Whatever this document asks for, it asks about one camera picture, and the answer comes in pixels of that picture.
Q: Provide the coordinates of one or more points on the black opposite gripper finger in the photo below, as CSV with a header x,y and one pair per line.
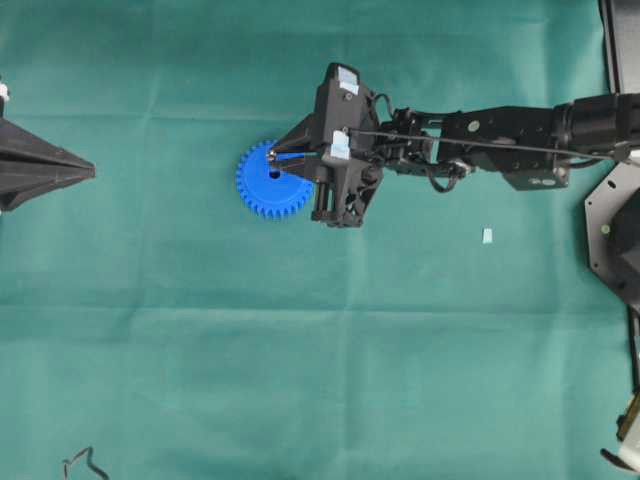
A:
x,y
31,167

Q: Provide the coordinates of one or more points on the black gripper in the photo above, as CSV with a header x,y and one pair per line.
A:
x,y
345,175

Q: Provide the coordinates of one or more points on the blue plastic gear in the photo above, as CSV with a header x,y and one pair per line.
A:
x,y
269,193

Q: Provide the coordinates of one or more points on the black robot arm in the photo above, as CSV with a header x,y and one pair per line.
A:
x,y
531,148

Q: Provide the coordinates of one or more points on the small white tape scrap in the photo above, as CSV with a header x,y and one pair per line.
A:
x,y
487,236

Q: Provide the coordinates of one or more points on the green table cloth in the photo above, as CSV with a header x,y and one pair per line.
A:
x,y
149,314

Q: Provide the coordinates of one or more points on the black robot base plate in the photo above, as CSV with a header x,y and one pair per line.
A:
x,y
612,227

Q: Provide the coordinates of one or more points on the black frame rail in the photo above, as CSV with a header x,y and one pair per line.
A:
x,y
620,20

